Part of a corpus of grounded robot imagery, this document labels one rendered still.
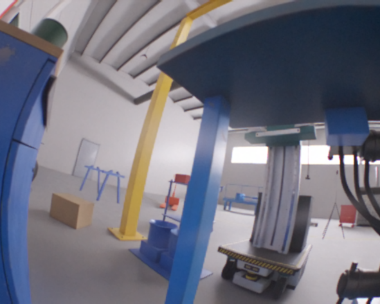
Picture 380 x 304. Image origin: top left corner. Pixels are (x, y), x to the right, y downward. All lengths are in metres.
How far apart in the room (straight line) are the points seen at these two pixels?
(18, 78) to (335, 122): 0.73
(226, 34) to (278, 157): 1.44
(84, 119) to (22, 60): 10.03
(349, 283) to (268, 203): 1.15
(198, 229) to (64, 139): 9.81
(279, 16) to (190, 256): 0.52
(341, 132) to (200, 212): 0.43
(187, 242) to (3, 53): 0.59
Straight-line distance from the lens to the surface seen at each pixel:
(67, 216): 2.14
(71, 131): 10.15
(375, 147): 0.66
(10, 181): 0.36
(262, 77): 0.42
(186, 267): 0.45
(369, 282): 0.69
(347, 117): 0.54
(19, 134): 0.35
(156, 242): 1.62
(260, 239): 1.62
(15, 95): 0.37
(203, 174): 0.42
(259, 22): 0.32
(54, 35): 0.44
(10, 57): 0.40
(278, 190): 1.61
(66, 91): 10.58
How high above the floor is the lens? 0.74
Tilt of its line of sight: 13 degrees up
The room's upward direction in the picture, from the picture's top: 11 degrees clockwise
